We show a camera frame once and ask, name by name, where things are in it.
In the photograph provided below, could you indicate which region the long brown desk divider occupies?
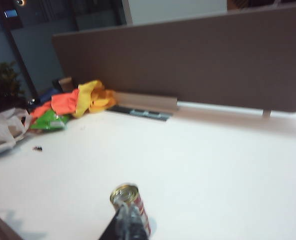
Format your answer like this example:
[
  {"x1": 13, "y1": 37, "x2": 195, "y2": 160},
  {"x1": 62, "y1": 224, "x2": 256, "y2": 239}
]
[{"x1": 52, "y1": 5, "x2": 296, "y2": 115}]

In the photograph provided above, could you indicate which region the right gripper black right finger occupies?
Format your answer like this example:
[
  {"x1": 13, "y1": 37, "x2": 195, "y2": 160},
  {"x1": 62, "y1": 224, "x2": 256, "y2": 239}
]
[{"x1": 129, "y1": 203, "x2": 150, "y2": 240}]

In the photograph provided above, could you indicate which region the small brown cardboard box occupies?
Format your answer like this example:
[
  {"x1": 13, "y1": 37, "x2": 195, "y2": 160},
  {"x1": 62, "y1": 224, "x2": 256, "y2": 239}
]
[{"x1": 58, "y1": 76, "x2": 74, "y2": 92}]

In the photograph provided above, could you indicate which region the white plastic bag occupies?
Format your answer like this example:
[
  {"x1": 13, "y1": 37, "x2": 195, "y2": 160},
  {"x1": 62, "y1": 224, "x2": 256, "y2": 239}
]
[{"x1": 0, "y1": 107, "x2": 34, "y2": 155}]

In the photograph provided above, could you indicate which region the green snack bag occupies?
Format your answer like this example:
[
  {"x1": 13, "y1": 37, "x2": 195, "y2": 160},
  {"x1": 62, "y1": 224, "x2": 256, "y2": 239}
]
[{"x1": 29, "y1": 109, "x2": 71, "y2": 132}]

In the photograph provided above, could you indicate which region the black desk socket strip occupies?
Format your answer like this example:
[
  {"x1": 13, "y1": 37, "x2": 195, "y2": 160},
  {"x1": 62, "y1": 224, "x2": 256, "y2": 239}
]
[{"x1": 107, "y1": 104, "x2": 174, "y2": 123}]

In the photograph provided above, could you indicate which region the orange cloth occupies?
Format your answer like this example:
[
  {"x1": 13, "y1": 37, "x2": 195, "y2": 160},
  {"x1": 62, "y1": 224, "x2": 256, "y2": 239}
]
[{"x1": 29, "y1": 88, "x2": 81, "y2": 121}]

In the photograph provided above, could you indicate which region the large leafy potted plant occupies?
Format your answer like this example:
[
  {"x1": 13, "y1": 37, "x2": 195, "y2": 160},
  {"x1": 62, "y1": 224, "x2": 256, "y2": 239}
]
[{"x1": 0, "y1": 61, "x2": 29, "y2": 114}]

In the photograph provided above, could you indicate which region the dark vertical post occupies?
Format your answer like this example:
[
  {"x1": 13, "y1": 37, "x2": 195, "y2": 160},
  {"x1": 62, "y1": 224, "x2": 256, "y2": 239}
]
[{"x1": 0, "y1": 14, "x2": 40, "y2": 100}]

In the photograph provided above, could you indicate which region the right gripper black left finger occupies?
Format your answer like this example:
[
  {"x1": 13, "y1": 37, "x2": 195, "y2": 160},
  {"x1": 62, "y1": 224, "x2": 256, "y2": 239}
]
[{"x1": 97, "y1": 202, "x2": 130, "y2": 240}]

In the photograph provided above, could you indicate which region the dark blue item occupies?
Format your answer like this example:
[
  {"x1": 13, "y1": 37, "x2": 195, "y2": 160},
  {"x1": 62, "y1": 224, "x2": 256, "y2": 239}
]
[{"x1": 37, "y1": 87, "x2": 63, "y2": 104}]

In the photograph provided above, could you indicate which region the yellow cloth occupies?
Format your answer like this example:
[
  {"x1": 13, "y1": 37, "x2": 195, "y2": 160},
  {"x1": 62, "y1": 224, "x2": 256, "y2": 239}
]
[{"x1": 72, "y1": 79, "x2": 117, "y2": 119}]

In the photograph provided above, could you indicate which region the blue lit wall panel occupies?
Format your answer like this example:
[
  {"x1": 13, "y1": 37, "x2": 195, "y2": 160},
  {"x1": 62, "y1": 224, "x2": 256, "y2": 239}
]
[{"x1": 3, "y1": 8, "x2": 19, "y2": 19}]

